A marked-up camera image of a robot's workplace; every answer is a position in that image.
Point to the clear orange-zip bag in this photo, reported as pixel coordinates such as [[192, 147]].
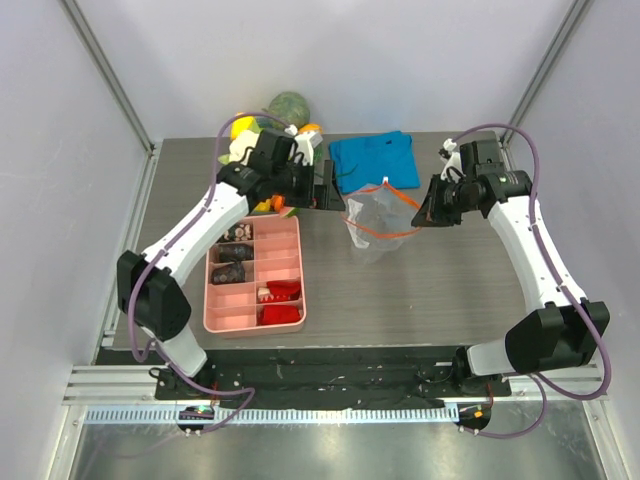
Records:
[[378, 219]]

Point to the orange carrot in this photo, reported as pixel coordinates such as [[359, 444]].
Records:
[[277, 203]]

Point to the dark patterned rolled sock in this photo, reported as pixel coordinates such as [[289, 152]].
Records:
[[231, 273]]

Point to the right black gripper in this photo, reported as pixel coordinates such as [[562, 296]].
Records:
[[445, 198]]

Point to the yellow lemon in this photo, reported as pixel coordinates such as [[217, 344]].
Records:
[[264, 206]]

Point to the orange mango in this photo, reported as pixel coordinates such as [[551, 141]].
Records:
[[311, 127]]

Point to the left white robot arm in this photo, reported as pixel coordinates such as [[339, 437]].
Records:
[[149, 284]]

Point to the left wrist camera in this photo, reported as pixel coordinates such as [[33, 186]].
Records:
[[303, 152]]

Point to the floral rolled sock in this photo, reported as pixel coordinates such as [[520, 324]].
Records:
[[238, 233]]

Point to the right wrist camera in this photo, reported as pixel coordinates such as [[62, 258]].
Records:
[[452, 170]]

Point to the white cauliflower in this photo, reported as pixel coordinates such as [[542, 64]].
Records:
[[240, 148]]

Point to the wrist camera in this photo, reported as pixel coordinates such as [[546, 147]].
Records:
[[303, 152], [452, 170]]

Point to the blue folded cloth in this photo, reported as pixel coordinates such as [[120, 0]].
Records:
[[386, 156]]

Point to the green onion stalk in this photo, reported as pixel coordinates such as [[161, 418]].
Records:
[[347, 173]]

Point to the red white cloth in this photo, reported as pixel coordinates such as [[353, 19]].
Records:
[[279, 291]]

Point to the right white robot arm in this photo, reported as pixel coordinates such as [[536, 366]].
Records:
[[561, 326]]

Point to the yellow bell pepper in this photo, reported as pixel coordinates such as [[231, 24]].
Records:
[[242, 124]]

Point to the pink compartment tray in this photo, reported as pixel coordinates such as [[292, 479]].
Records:
[[232, 310]]

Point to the green melon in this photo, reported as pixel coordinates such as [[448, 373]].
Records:
[[291, 107]]

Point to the watermelon slice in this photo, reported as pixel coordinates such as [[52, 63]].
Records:
[[288, 212]]

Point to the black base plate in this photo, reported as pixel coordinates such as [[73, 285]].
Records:
[[332, 379]]

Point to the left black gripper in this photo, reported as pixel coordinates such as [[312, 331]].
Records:
[[321, 196]]

